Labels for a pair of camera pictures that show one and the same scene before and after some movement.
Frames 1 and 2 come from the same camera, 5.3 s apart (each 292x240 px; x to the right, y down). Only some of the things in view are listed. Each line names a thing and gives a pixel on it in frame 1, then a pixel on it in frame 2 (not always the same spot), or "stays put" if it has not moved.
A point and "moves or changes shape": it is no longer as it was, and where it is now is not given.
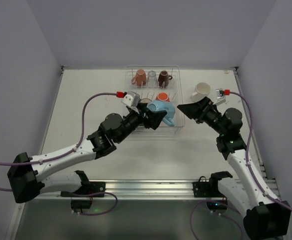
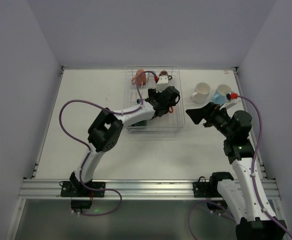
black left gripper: (145, 116) to (153, 93)
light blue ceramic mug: (163, 105) moves or changes shape
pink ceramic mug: (140, 78) stays put
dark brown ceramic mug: (163, 79) stays put
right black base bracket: (211, 189) stays put
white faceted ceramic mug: (202, 90) stays put
